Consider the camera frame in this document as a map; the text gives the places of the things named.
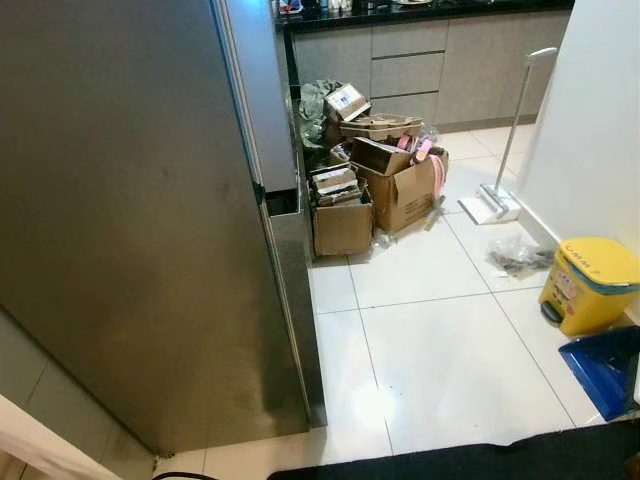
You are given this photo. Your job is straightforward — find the stainless steel fridge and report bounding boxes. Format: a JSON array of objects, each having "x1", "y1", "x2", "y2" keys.
[{"x1": 0, "y1": 0, "x2": 329, "y2": 459}]

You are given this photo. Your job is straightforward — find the yellow pedal bin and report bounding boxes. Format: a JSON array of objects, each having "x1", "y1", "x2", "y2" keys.
[{"x1": 538, "y1": 237, "x2": 640, "y2": 337}]

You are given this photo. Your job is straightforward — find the crumpled clear plastic bag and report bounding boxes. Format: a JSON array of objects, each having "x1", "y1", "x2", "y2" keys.
[{"x1": 487, "y1": 235, "x2": 556, "y2": 279}]

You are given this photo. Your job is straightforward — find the blue dustpan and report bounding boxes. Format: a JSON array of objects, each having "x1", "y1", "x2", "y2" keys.
[{"x1": 557, "y1": 325, "x2": 640, "y2": 423}]

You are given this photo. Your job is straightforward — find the white flat mop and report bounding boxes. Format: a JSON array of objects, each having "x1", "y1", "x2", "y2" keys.
[{"x1": 458, "y1": 47, "x2": 559, "y2": 225}]

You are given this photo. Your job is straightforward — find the large open cardboard box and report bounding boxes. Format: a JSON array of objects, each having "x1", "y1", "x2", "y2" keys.
[{"x1": 350, "y1": 137, "x2": 451, "y2": 234}]

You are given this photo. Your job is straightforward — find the grey kitchen cabinets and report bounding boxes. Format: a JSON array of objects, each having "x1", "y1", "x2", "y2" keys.
[{"x1": 290, "y1": 12, "x2": 573, "y2": 129}]

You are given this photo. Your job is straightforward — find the black floor mat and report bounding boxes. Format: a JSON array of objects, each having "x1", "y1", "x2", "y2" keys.
[{"x1": 268, "y1": 418, "x2": 640, "y2": 480}]

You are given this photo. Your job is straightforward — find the brown pulp egg tray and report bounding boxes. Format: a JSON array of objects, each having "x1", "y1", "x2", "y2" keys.
[{"x1": 338, "y1": 113, "x2": 426, "y2": 141}]

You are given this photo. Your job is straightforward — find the black kitchen countertop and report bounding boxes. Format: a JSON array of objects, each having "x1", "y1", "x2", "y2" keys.
[{"x1": 275, "y1": 0, "x2": 576, "y2": 33}]

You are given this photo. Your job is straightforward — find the small open cardboard box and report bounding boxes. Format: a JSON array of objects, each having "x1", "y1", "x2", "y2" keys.
[{"x1": 312, "y1": 165, "x2": 376, "y2": 257}]

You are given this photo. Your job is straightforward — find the labelled cardboard box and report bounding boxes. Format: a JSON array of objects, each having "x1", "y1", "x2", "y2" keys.
[{"x1": 325, "y1": 83, "x2": 371, "y2": 123}]

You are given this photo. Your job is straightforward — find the grey-green rubbish bag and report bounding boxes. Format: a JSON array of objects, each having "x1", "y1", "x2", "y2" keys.
[{"x1": 298, "y1": 80, "x2": 346, "y2": 166}]

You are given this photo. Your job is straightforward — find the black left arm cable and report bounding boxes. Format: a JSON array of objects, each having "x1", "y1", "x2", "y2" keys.
[{"x1": 150, "y1": 470, "x2": 221, "y2": 480}]

